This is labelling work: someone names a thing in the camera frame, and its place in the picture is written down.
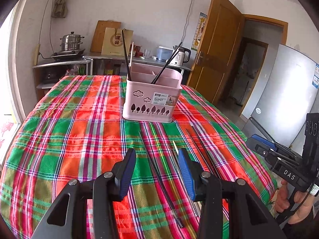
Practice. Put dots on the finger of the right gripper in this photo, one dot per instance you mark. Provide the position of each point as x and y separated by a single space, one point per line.
273 158
274 145

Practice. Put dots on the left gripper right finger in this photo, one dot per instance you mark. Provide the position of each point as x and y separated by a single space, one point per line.
248 215

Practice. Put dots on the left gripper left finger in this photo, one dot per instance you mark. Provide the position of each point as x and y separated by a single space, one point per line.
66 217

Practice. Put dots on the black chopstick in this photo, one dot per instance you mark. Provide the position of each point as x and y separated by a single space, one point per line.
204 155
207 153
125 54
175 52
162 186

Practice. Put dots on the steel kitchen shelf table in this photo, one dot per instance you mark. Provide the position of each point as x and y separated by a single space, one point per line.
114 65

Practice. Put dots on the silver refrigerator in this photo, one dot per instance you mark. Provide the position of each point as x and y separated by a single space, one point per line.
288 97

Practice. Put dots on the plaid tablecloth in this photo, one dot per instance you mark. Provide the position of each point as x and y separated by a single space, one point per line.
77 132

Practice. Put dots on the brown wooden door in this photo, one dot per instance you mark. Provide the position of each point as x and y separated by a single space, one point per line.
217 51

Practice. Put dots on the white electric kettle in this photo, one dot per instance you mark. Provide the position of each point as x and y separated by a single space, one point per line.
182 57

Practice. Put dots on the pink plastic utensil basket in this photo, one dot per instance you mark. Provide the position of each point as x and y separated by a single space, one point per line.
145 101

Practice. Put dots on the low steel side shelf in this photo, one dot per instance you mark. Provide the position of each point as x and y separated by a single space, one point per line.
48 74

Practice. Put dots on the translucent blue storage container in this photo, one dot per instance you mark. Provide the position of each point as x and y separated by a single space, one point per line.
163 53

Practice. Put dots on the clear drinking glass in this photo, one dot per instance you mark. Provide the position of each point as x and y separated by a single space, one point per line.
146 53

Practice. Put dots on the black induction cooker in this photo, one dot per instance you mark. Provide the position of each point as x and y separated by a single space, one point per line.
66 55

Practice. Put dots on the red lidded jar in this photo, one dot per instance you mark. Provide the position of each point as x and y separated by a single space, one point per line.
137 51

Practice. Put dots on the wooden cutting board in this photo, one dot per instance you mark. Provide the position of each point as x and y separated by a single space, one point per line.
98 37

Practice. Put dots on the stainless steel steamer pot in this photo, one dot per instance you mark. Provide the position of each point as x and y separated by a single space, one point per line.
71 42

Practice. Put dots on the tan paper gift bag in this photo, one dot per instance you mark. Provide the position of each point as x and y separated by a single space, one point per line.
113 41

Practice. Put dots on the white window frame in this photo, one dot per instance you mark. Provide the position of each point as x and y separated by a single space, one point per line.
11 107

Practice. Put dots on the wall power socket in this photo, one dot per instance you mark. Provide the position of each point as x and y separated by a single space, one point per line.
36 54

